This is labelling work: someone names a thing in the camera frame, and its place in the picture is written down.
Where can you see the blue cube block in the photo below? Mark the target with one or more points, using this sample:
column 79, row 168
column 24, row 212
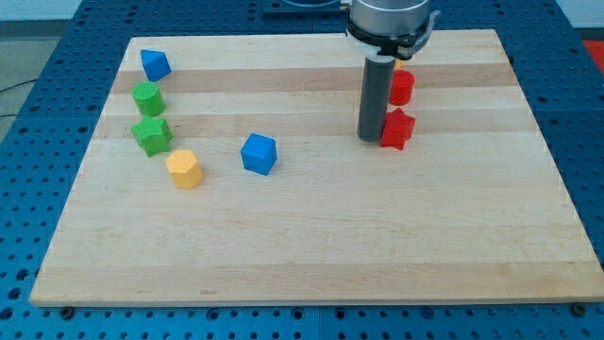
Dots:
column 259, row 154

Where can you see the green cylinder block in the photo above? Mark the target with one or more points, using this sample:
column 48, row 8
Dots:
column 148, row 98

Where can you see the green star block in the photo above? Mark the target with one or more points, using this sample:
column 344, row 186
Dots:
column 153, row 135

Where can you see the yellow hexagon block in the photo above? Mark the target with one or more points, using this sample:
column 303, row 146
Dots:
column 184, row 169

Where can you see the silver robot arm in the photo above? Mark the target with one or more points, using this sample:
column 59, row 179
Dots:
column 386, row 30

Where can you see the wooden board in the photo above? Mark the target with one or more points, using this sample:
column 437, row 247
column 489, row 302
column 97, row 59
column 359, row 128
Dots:
column 472, row 211

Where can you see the red star block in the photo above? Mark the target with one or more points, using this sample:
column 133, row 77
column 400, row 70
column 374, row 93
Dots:
column 397, row 130

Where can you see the red cylinder block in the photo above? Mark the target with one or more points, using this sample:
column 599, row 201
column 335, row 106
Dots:
column 401, row 88

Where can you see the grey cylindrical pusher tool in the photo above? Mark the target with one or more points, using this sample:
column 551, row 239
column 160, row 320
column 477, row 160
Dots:
column 375, row 93

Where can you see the blue triangular prism block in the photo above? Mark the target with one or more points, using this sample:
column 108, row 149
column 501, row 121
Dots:
column 155, row 64

